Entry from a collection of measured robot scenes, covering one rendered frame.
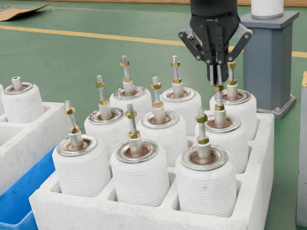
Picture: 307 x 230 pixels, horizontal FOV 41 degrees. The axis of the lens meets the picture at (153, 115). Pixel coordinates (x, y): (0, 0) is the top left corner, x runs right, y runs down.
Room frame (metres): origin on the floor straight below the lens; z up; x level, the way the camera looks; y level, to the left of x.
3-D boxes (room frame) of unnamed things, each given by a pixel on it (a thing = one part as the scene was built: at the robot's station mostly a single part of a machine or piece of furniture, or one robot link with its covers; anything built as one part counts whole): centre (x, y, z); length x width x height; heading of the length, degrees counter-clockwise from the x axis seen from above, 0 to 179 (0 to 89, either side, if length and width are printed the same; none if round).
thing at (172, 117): (0.71, -0.01, 0.25); 0.08 x 0.08 x 0.01
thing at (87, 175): (0.65, 0.14, 0.16); 0.10 x 0.10 x 0.18
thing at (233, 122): (0.66, -0.12, 0.25); 0.08 x 0.08 x 0.01
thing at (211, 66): (0.67, -0.11, 0.35); 0.02 x 0.01 x 0.04; 149
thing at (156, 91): (0.71, -0.01, 0.30); 0.01 x 0.01 x 0.08
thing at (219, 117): (0.66, -0.12, 0.26); 0.02 x 0.02 x 0.03
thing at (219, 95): (0.66, -0.12, 0.30); 0.01 x 0.01 x 0.08
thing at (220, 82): (0.66, -0.13, 0.35); 0.02 x 0.01 x 0.04; 149
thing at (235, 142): (0.66, -0.12, 0.16); 0.10 x 0.10 x 0.18
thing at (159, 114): (0.71, -0.01, 0.26); 0.02 x 0.02 x 0.03
